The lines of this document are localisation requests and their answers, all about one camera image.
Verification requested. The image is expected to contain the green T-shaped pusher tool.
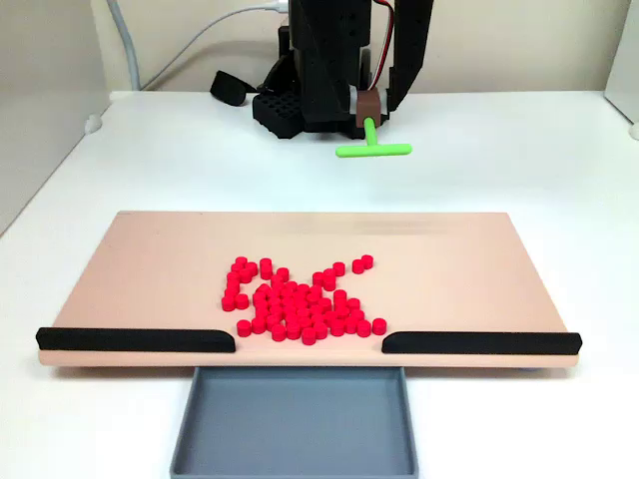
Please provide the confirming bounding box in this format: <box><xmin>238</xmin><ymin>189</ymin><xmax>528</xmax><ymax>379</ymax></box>
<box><xmin>334</xmin><ymin>89</ymin><xmax>413</xmax><ymax>160</ymax></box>

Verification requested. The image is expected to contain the pink flat board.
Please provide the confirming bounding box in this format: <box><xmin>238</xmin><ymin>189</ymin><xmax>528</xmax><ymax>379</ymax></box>
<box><xmin>38</xmin><ymin>211</ymin><xmax>583</xmax><ymax>373</ymax></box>

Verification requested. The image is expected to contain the grey shallow tray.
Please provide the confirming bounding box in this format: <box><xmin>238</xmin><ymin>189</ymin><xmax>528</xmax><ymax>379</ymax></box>
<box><xmin>169</xmin><ymin>366</ymin><xmax>420</xmax><ymax>479</ymax></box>

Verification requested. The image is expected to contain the red white black servo cable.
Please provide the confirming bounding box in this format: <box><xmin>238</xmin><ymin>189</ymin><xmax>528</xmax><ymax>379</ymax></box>
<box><xmin>369</xmin><ymin>0</ymin><xmax>399</xmax><ymax>94</ymax></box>

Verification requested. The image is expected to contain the thin white cable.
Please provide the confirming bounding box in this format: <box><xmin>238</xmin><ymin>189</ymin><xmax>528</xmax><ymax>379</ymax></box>
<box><xmin>141</xmin><ymin>0</ymin><xmax>290</xmax><ymax>92</ymax></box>

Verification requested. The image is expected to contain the thick white cable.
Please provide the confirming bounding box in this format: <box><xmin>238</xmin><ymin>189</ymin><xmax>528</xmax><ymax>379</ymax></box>
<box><xmin>107</xmin><ymin>0</ymin><xmax>142</xmax><ymax>92</ymax></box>

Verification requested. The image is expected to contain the black edge rail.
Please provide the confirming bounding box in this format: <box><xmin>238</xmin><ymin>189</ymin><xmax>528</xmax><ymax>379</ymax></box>
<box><xmin>381</xmin><ymin>330</ymin><xmax>583</xmax><ymax>356</ymax></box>
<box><xmin>35</xmin><ymin>326</ymin><xmax>237</xmax><ymax>354</ymax></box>

